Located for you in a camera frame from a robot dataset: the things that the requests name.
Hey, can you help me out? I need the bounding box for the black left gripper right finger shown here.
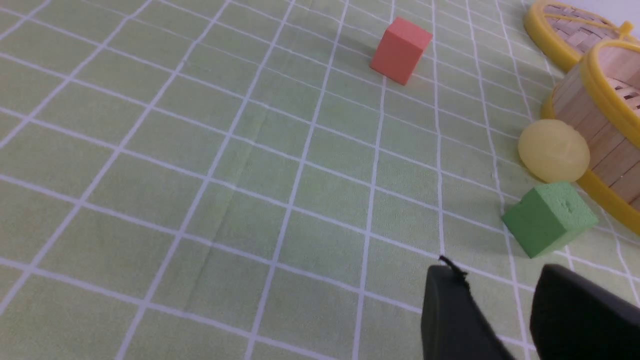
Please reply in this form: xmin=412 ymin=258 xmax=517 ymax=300
xmin=529 ymin=264 xmax=640 ymax=360

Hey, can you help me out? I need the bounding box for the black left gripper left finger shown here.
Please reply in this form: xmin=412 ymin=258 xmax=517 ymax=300
xmin=421 ymin=256 xmax=514 ymax=360

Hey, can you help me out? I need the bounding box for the yellow round bun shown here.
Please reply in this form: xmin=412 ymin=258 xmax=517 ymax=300
xmin=518 ymin=119 xmax=591 ymax=183

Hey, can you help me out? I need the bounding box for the bamboo steamer tray yellow rim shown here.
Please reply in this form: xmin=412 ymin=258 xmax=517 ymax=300
xmin=540 ymin=39 xmax=640 ymax=234

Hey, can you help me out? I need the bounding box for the woven bamboo steamer lid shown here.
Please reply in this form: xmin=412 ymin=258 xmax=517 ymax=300
xmin=523 ymin=0 xmax=639 ymax=73

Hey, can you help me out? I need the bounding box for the green foam cube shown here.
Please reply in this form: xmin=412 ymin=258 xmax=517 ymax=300
xmin=502 ymin=182 xmax=599 ymax=259

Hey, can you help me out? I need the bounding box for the red foam cube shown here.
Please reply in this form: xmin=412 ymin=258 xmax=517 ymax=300
xmin=369 ymin=16 xmax=434 ymax=86

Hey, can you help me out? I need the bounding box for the green checkered tablecloth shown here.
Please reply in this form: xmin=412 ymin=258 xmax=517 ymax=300
xmin=0 ymin=0 xmax=639 ymax=360

